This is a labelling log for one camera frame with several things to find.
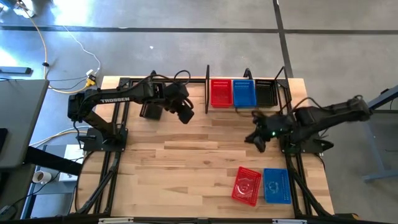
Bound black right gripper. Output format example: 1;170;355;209
245;111;292;153

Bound black plastic basket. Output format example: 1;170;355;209
139;103;165;121
254;79;279;107

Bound blue plastic basket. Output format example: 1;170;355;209
232;79;257;108
262;167;292;205

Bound red plastic basket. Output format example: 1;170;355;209
231;166;262;207
210;79;233;108

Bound black metal divider rack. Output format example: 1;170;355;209
204;64;292;114

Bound yellow and white power plug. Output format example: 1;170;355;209
85;70;98;88

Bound white box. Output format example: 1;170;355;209
58;144;85;183

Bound blue metal table leg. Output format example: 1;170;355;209
345;85;398;183

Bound black desk leg bar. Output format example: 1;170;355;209
23;146;83;177

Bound white mug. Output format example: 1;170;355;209
32;170;53;184

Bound grey desk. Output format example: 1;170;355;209
0;79;50;170

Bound dark computer mouse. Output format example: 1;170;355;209
0;205;17;221

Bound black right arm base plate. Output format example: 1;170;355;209
279;136;325;156

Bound white edge bracket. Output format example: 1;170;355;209
98;217;134;224
272;218;308;224

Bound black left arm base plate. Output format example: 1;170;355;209
81;126;129;152

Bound black aluminium table frame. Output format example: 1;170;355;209
70;76;335;224

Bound white floor cable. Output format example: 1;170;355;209
62;25;102;75

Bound pale yellow cable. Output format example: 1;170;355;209
29;129;90;147

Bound yellow floor cable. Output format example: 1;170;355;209
17;1;94;95

